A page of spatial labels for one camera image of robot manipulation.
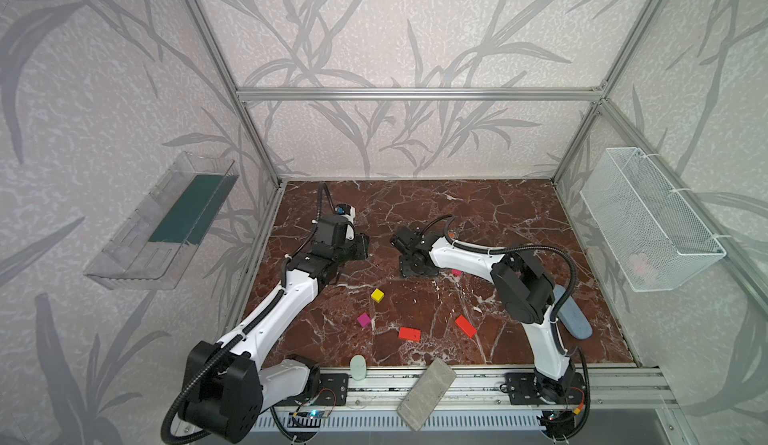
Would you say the red block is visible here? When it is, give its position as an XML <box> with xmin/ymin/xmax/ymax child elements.
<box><xmin>398</xmin><ymin>327</ymin><xmax>421</xmax><ymax>342</ymax></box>
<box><xmin>455</xmin><ymin>315</ymin><xmax>477</xmax><ymax>338</ymax></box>

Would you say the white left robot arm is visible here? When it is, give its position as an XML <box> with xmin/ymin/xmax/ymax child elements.
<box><xmin>160</xmin><ymin>233</ymin><xmax>370</xmax><ymax>444</ymax></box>

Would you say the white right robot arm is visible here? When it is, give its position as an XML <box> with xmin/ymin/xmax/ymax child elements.
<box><xmin>390</xmin><ymin>228</ymin><xmax>578</xmax><ymax>395</ymax></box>

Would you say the yellow cube block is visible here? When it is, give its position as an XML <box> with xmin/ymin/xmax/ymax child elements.
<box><xmin>371</xmin><ymin>289</ymin><xmax>385</xmax><ymax>303</ymax></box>

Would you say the magenta cube block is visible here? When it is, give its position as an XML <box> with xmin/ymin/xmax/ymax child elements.
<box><xmin>357</xmin><ymin>313</ymin><xmax>372</xmax><ymax>328</ymax></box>

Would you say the pale green oval soap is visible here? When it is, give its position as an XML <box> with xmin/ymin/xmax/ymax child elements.
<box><xmin>349</xmin><ymin>355</ymin><xmax>367</xmax><ymax>381</ymax></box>

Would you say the grey stone slab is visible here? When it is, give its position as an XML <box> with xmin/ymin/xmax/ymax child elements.
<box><xmin>396</xmin><ymin>359</ymin><xmax>456</xmax><ymax>431</ymax></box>

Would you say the blue grey oval case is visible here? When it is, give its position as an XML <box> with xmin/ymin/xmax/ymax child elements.
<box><xmin>558</xmin><ymin>297</ymin><xmax>593</xmax><ymax>340</ymax></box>

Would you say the pink item in basket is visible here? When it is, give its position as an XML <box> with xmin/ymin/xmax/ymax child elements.
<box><xmin>628</xmin><ymin>253</ymin><xmax>657</xmax><ymax>280</ymax></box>

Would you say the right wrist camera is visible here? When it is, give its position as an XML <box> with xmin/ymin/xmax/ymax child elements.
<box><xmin>390</xmin><ymin>227</ymin><xmax>439</xmax><ymax>255</ymax></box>

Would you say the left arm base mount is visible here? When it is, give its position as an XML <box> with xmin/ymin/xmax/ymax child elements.
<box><xmin>289</xmin><ymin>372</ymin><xmax>350</xmax><ymax>407</ymax></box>

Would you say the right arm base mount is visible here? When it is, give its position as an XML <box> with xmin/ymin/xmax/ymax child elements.
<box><xmin>499</xmin><ymin>371</ymin><xmax>586</xmax><ymax>407</ymax></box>

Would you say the aluminium horizontal frame bar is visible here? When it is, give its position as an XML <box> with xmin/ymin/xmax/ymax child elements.
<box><xmin>236</xmin><ymin>87</ymin><xmax>602</xmax><ymax>102</ymax></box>

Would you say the clear plastic wall bin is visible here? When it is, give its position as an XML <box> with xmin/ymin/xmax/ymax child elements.
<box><xmin>84</xmin><ymin>152</ymin><xmax>239</xmax><ymax>291</ymax></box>

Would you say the white wire basket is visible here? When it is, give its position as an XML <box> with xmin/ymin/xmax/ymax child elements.
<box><xmin>580</xmin><ymin>147</ymin><xmax>727</xmax><ymax>293</ymax></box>

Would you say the aluminium frame post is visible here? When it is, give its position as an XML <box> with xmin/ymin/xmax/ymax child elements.
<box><xmin>551</xmin><ymin>0</ymin><xmax>668</xmax><ymax>186</ymax></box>

